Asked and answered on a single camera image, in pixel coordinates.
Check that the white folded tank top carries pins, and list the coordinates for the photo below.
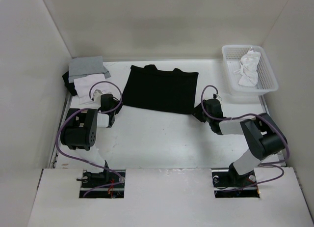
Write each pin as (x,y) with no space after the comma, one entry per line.
(84,84)

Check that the white plastic laundry basket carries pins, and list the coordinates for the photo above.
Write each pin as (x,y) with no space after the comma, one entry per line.
(266,82)

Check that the white crumpled tank top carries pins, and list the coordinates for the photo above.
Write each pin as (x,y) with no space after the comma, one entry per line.
(247,70)

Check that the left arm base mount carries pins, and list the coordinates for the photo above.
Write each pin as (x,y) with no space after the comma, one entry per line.
(103,185)

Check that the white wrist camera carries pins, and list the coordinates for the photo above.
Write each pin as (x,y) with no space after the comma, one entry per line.
(217,97)
(97,96)

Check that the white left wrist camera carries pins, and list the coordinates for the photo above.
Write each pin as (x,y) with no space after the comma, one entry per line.
(97,96)

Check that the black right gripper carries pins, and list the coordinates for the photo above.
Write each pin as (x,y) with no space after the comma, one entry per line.
(197,115)

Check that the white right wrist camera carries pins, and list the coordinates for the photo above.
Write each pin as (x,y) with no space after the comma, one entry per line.
(217,97)

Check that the grey folded tank top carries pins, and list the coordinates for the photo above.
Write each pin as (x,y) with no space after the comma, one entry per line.
(83,66)

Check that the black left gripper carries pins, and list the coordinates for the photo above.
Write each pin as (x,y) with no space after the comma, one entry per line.
(118,108)

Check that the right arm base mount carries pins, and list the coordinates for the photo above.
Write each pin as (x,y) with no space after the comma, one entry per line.
(227,187)

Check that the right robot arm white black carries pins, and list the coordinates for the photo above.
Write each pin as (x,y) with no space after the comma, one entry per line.
(262,135)

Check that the left aluminium table rail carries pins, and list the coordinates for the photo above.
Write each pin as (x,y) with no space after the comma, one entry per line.
(54,153)

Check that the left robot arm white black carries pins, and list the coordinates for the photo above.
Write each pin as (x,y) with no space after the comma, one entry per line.
(79,131)

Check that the black tank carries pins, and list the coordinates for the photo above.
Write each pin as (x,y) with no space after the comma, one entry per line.
(69,86)
(164,91)

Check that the black folded tank top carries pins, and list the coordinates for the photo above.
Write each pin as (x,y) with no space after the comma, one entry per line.
(69,86)

